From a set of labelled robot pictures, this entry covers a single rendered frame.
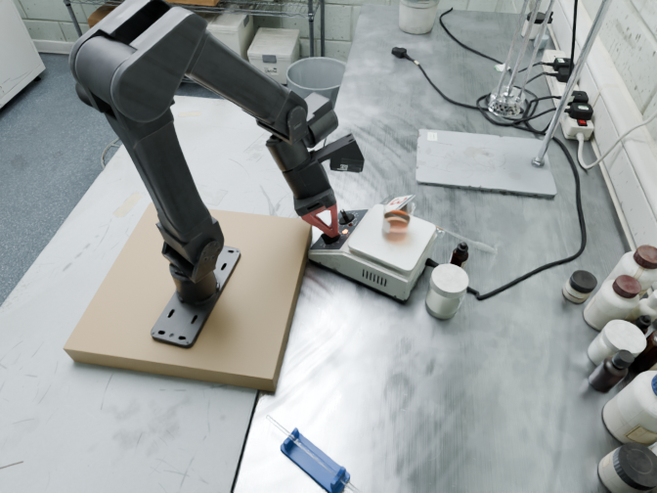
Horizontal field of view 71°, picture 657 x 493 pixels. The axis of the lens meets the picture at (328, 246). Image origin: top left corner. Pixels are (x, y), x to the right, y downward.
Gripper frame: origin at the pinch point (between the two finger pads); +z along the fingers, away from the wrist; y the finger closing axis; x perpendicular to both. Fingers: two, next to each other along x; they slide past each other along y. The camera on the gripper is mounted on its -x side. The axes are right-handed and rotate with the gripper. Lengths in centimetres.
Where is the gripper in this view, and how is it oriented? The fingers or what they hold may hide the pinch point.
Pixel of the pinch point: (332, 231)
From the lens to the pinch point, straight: 82.7
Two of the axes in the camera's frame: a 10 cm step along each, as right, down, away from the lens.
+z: 4.3, 7.6, 4.9
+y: -1.1, -5.0, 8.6
